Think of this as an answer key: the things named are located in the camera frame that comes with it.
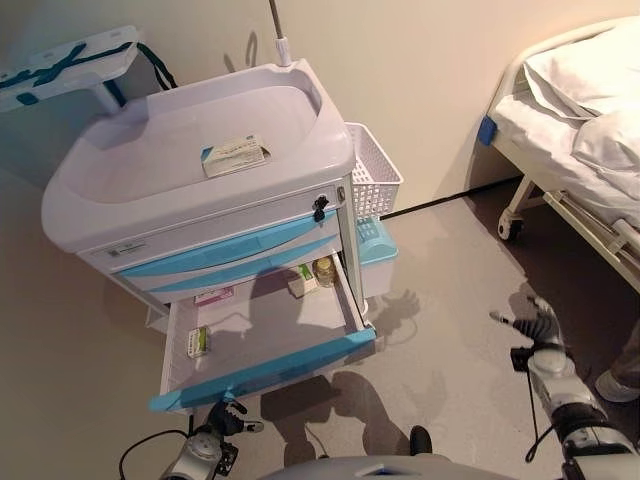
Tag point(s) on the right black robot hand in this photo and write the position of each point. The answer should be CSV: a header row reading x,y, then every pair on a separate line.
x,y
542,330

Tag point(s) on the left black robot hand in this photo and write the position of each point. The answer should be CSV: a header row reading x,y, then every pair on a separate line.
x,y
225,422

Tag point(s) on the blue and white medicine box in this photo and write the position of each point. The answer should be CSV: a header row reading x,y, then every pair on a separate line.
x,y
235,156

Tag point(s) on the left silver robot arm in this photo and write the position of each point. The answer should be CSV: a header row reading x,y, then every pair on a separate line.
x,y
197,455

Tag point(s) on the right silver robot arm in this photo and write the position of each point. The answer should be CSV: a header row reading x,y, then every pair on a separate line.
x,y
575,410

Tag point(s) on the small green medicine box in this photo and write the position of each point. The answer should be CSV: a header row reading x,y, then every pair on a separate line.
x,y
200,342

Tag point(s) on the pink and purple medicine box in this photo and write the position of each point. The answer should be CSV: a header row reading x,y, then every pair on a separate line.
x,y
214,296

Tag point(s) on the yellow-capped medicine bottle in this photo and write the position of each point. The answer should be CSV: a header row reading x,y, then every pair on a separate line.
x,y
325,272

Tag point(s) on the person in khaki trousers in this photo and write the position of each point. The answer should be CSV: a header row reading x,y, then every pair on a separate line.
x,y
622,380

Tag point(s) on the small white trolley holder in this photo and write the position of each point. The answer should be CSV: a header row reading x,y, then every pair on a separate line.
x,y
157,317

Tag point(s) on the tall white green-striped box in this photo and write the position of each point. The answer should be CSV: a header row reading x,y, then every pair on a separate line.
x,y
302,281

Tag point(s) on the right silver robot leg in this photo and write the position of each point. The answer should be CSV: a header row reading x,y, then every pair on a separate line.
x,y
421,441

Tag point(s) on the silver robot torso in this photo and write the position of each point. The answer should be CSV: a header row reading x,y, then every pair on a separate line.
x,y
385,470

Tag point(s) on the white bin with blue lid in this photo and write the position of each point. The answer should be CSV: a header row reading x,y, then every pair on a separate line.
x,y
380,250

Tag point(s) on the white bed mattress sheet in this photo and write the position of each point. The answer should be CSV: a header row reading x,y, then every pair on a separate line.
x,y
535,135

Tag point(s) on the white crumpled blanket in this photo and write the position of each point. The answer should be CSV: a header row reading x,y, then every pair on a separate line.
x,y
610,145

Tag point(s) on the blue tag on bed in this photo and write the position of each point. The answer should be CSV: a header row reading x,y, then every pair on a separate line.
x,y
486,131

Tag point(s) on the white perforated plastic basket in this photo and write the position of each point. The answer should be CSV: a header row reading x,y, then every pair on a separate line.
x,y
375,190

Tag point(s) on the black keys in lock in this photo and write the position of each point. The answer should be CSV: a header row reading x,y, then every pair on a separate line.
x,y
320,207

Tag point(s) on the silver trolley latch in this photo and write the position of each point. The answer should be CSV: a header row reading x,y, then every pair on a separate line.
x,y
341,196

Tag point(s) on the white medical trolley cart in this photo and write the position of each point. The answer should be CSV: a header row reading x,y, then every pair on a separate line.
x,y
175,165

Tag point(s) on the white pillow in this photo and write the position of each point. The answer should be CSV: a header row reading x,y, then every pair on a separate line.
x,y
585,65

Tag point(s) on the IV pole with hooks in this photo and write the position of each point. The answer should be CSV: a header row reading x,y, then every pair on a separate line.
x,y
283,50

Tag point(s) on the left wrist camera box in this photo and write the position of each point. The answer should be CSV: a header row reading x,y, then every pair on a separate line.
x,y
228,456

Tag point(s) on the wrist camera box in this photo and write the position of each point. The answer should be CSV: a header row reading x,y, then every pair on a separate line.
x,y
520,359
228,456

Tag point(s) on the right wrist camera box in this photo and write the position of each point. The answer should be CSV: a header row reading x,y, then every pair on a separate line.
x,y
520,359

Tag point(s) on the white hospital bed frame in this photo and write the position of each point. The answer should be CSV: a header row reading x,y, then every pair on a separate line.
x,y
520,200

